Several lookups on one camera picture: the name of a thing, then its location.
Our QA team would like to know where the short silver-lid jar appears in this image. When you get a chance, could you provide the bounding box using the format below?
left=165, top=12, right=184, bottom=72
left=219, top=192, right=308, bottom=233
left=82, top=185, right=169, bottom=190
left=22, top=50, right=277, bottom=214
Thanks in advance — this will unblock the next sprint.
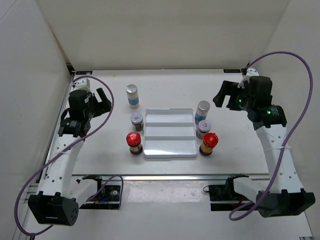
left=196, top=120, right=211, bottom=140
left=130, top=113, right=144, bottom=132

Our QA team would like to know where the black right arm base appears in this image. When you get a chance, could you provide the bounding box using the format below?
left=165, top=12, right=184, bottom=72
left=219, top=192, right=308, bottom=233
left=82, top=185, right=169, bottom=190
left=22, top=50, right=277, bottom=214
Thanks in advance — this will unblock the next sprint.
left=202, top=174, right=254, bottom=212

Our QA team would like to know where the red-lid sauce jar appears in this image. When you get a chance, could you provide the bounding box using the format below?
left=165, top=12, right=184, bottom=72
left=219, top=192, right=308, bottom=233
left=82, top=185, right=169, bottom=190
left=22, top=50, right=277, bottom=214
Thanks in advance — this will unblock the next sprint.
left=199, top=132, right=219, bottom=156
left=126, top=131, right=143, bottom=155

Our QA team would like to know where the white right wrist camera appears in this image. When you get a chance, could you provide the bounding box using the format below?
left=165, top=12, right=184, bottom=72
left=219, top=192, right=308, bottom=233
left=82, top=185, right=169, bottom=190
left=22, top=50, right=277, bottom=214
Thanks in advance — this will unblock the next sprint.
left=237, top=67, right=259, bottom=89

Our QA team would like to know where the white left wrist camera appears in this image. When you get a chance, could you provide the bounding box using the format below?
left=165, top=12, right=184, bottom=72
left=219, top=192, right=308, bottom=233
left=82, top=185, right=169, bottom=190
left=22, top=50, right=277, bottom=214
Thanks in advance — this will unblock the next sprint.
left=73, top=78, right=91, bottom=92

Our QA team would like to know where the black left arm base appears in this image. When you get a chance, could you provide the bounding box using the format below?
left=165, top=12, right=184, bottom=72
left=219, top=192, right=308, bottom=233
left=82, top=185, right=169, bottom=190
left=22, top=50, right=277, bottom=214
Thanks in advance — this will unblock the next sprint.
left=76, top=174, right=124, bottom=210

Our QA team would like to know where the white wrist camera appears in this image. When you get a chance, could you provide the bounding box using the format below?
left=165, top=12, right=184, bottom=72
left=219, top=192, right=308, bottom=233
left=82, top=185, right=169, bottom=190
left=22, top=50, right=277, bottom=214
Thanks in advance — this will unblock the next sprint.
left=73, top=78, right=91, bottom=92
left=237, top=67, right=259, bottom=89

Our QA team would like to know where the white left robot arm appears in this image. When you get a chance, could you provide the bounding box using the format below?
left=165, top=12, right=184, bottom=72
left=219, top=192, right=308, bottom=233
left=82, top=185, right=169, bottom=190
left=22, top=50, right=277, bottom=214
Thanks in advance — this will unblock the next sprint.
left=28, top=87, right=112, bottom=226

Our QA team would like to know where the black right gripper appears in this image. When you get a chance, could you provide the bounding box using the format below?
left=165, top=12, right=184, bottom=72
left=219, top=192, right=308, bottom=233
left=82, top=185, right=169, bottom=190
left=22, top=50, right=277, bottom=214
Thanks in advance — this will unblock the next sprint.
left=213, top=81, right=255, bottom=112

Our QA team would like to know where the white tiered organizer tray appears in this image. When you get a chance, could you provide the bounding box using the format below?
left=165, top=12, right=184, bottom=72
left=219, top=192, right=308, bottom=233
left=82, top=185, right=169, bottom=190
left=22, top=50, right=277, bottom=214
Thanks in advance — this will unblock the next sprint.
left=143, top=108, right=198, bottom=161

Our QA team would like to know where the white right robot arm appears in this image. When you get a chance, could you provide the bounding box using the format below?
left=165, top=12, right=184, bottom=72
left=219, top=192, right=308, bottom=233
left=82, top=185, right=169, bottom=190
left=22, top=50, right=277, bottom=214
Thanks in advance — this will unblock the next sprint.
left=212, top=76, right=316, bottom=221

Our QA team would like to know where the tall blue-label shaker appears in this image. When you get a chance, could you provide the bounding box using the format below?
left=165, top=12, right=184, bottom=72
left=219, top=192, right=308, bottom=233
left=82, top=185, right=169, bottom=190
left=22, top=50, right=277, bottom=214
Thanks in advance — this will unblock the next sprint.
left=126, top=84, right=140, bottom=109
left=194, top=100, right=210, bottom=125

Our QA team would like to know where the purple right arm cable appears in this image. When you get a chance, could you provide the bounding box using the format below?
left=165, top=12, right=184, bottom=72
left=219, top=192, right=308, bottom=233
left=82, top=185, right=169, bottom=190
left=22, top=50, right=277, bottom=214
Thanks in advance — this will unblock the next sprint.
left=228, top=51, right=314, bottom=221

